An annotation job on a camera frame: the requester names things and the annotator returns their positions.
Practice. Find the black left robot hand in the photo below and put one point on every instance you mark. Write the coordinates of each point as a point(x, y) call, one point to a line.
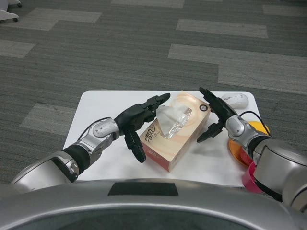
point(132, 117)

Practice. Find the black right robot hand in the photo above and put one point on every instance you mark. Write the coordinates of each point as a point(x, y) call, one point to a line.
point(220, 107)

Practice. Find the peach cardboard tissue box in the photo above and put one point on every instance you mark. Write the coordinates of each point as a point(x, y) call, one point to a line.
point(168, 148)

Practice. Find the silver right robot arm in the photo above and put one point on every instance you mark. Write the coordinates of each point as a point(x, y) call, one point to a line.
point(236, 124)

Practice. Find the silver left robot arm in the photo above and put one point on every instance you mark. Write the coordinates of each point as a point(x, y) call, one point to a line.
point(103, 127)

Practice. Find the white computer mouse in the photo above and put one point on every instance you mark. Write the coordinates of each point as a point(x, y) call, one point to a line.
point(237, 100)

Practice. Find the orange round plate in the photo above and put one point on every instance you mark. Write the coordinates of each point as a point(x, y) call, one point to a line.
point(236, 151)

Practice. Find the red apple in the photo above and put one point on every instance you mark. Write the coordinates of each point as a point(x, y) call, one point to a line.
point(247, 157)

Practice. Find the pink plastic cup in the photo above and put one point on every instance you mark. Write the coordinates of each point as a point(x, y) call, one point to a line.
point(248, 179)

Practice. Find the silver robot chest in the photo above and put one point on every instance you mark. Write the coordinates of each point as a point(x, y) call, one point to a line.
point(72, 208)

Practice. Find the white wheeled furniture base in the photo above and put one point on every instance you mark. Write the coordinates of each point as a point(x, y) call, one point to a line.
point(8, 15)
point(15, 2)

